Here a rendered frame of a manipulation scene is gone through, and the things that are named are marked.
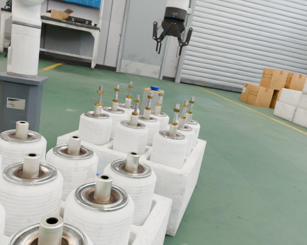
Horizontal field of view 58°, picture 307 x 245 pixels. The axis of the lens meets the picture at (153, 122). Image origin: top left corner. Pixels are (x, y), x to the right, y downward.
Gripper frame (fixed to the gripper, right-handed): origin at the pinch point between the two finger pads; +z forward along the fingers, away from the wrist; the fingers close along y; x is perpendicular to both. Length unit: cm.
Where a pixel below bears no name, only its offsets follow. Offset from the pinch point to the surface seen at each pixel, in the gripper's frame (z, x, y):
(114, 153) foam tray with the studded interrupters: 29.6, -30.4, -4.8
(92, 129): 25.6, -26.8, -13.6
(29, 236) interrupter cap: 22, -77, 1
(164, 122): 24.3, -2.8, 3.7
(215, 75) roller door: 18, 541, 33
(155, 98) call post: 19.3, 14.2, -3.7
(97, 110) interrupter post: 20.7, -23.1, -14.0
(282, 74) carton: -6, 363, 127
